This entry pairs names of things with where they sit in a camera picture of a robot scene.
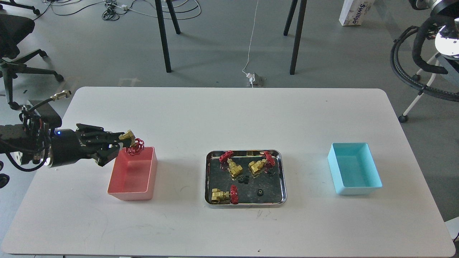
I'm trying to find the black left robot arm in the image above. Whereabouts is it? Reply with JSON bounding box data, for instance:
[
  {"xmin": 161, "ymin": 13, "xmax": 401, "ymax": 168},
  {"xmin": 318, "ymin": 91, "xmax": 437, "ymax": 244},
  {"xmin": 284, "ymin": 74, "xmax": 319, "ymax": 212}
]
[{"xmin": 0, "ymin": 90, "xmax": 144, "ymax": 172}]

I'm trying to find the black gear centre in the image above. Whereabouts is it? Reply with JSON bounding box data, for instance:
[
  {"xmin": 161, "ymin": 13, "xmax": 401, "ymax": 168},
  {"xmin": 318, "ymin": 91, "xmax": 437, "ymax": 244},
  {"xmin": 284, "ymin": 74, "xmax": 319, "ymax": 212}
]
[{"xmin": 238, "ymin": 175, "xmax": 250, "ymax": 184}]

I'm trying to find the black gear right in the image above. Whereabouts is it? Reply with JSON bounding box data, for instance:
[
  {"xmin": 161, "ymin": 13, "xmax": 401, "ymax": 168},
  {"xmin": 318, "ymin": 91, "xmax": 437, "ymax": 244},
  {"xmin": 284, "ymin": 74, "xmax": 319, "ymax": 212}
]
[{"xmin": 266, "ymin": 168, "xmax": 276, "ymax": 177}]

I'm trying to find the brass valve top left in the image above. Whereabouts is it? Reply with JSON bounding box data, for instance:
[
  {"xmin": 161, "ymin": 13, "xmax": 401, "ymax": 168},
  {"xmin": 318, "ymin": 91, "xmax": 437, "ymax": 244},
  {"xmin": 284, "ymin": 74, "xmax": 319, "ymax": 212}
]
[{"xmin": 219, "ymin": 150, "xmax": 243, "ymax": 179}]

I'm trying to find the black table leg left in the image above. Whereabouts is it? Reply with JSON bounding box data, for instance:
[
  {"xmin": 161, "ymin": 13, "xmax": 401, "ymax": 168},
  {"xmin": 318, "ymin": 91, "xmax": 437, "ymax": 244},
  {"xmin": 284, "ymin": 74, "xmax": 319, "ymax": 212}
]
[{"xmin": 155, "ymin": 0, "xmax": 181, "ymax": 72}]

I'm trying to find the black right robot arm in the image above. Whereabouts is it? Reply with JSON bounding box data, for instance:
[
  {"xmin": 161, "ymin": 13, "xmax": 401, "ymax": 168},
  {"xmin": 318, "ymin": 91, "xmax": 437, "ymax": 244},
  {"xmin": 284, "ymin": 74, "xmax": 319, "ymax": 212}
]
[{"xmin": 390, "ymin": 0, "xmax": 459, "ymax": 102}]

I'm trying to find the white cable on floor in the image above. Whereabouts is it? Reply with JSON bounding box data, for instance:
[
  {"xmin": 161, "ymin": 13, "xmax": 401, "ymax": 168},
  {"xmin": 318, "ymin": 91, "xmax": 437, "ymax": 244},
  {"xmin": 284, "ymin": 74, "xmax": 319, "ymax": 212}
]
[{"xmin": 242, "ymin": 0, "xmax": 260, "ymax": 76}]

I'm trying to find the black cable bundle floor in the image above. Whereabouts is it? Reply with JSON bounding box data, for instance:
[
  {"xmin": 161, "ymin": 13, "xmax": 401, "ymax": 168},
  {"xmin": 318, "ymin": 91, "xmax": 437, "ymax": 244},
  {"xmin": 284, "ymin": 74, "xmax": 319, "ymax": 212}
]
[{"xmin": 41, "ymin": 0, "xmax": 202, "ymax": 21}]

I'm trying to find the brass valve red handwheel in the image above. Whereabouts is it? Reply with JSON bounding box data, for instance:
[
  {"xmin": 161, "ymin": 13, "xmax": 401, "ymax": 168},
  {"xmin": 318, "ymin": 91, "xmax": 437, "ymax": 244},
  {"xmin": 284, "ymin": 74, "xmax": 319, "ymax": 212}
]
[{"xmin": 118, "ymin": 130, "xmax": 145, "ymax": 156}]

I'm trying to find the brass valve bottom left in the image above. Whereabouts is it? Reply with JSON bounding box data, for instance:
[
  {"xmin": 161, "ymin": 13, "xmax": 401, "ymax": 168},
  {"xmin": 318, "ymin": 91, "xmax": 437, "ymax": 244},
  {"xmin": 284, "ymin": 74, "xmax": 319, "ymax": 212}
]
[{"xmin": 211, "ymin": 185, "xmax": 239, "ymax": 205}]

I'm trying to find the black office chair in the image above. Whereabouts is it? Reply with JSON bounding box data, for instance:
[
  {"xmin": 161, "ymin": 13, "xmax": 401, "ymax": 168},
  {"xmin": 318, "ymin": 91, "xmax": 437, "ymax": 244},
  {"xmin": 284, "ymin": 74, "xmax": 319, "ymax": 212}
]
[{"xmin": 0, "ymin": 14, "xmax": 64, "ymax": 110}]

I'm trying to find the white chair frame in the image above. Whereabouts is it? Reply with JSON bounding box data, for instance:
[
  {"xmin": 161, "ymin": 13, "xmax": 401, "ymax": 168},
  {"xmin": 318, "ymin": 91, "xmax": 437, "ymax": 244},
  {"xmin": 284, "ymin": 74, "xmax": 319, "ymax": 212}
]
[{"xmin": 398, "ymin": 51, "xmax": 440, "ymax": 123}]

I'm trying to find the brass valve top right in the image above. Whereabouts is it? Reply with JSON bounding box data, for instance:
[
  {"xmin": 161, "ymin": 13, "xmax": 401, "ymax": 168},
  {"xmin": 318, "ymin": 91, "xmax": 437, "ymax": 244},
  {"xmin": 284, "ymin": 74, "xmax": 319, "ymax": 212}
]
[{"xmin": 248, "ymin": 151, "xmax": 276, "ymax": 177}]

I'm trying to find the black table leg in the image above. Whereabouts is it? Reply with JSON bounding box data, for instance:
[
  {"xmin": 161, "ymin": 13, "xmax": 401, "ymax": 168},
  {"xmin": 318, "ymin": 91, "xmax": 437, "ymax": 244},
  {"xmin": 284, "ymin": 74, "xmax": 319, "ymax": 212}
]
[
  {"xmin": 155, "ymin": 0, "xmax": 181, "ymax": 72},
  {"xmin": 283, "ymin": 0, "xmax": 308, "ymax": 75}
]

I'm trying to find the white cardboard box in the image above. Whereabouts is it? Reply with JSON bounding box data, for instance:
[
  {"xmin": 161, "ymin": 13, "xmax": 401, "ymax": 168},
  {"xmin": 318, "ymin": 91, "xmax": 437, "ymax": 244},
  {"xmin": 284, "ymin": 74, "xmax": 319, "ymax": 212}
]
[{"xmin": 339, "ymin": 0, "xmax": 375, "ymax": 26}]

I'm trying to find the black table leg right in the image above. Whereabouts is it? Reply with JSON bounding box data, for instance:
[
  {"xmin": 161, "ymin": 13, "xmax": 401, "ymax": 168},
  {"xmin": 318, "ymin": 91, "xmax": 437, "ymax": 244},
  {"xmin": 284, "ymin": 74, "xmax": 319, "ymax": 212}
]
[{"xmin": 283, "ymin": 0, "xmax": 308, "ymax": 75}]

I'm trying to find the pink plastic box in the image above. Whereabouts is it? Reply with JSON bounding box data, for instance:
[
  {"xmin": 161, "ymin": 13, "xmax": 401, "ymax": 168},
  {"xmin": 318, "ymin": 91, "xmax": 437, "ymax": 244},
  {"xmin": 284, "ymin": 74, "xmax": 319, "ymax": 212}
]
[{"xmin": 108, "ymin": 147, "xmax": 158, "ymax": 201}]

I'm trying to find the steel metal tray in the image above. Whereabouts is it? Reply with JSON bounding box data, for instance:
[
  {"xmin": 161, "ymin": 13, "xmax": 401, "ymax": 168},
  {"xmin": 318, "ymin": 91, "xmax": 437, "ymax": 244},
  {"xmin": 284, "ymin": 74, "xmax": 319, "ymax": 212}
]
[{"xmin": 204, "ymin": 149, "xmax": 287, "ymax": 207}]

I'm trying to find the light blue plastic box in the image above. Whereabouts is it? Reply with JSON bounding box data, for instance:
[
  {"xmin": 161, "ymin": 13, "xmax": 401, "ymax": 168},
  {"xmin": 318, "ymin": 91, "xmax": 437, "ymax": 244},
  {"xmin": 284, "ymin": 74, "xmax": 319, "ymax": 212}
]
[{"xmin": 327, "ymin": 142, "xmax": 383, "ymax": 195}]

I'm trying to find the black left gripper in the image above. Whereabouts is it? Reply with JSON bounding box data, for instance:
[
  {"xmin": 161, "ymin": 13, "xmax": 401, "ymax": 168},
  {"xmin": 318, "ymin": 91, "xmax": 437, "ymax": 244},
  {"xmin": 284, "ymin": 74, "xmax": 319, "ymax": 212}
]
[{"xmin": 47, "ymin": 124, "xmax": 131, "ymax": 168}]

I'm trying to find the white power adapter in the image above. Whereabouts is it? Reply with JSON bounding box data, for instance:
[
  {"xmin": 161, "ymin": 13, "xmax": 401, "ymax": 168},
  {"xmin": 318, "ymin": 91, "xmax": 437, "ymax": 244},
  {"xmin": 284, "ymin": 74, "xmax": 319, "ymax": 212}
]
[{"xmin": 246, "ymin": 72, "xmax": 264, "ymax": 87}]

